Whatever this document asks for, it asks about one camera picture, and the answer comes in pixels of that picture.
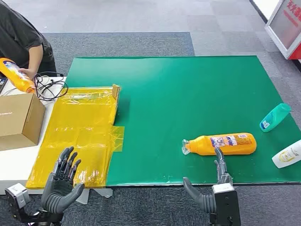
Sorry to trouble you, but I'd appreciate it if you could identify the orange bottle with printed label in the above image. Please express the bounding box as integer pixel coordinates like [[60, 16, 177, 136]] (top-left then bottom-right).
[[181, 133, 257, 156]]

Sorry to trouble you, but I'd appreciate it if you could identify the white plastic bottle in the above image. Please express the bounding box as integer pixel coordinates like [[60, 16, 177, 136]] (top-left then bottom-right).
[[272, 139, 301, 169]]

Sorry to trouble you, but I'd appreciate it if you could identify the brown cardboard box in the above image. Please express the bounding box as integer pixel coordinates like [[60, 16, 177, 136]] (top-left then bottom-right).
[[0, 93, 46, 152]]

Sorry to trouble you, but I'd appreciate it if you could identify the yellow film-wrapped tray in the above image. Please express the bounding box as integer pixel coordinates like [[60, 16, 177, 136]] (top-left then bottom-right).
[[26, 84, 125, 190]]

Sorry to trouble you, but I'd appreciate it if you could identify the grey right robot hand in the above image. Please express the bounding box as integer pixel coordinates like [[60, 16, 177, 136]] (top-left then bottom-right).
[[183, 147, 241, 226]]

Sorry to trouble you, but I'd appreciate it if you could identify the red and white sign board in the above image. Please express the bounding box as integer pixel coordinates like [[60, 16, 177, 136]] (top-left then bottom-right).
[[265, 0, 301, 60]]

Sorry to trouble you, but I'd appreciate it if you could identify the teal plastic bottle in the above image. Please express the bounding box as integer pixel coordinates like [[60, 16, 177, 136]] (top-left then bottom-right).
[[259, 103, 292, 133]]

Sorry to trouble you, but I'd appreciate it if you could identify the person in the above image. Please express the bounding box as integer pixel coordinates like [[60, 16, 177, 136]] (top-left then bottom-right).
[[0, 0, 57, 80]]

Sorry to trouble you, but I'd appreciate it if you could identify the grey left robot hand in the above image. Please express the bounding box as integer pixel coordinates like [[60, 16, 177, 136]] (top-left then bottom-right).
[[41, 146, 85, 215]]

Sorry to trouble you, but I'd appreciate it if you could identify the tangled black cable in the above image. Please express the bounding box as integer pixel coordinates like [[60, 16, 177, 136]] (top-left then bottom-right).
[[34, 72, 69, 102]]

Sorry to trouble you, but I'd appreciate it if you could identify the black flat device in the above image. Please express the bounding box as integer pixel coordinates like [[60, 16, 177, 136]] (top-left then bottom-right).
[[0, 77, 8, 94]]

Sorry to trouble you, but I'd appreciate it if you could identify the orange bottle with blue label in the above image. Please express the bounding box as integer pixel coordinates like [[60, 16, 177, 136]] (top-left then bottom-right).
[[0, 57, 37, 94]]

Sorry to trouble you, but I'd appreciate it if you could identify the green table mat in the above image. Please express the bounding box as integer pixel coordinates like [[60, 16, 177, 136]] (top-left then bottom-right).
[[66, 55, 301, 187]]

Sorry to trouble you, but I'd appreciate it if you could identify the white table foot bracket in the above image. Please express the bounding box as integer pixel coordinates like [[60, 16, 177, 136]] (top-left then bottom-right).
[[94, 187, 114, 199], [75, 188, 91, 205]]

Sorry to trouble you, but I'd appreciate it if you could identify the person's hand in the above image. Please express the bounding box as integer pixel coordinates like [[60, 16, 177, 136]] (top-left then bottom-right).
[[18, 68, 36, 81]]

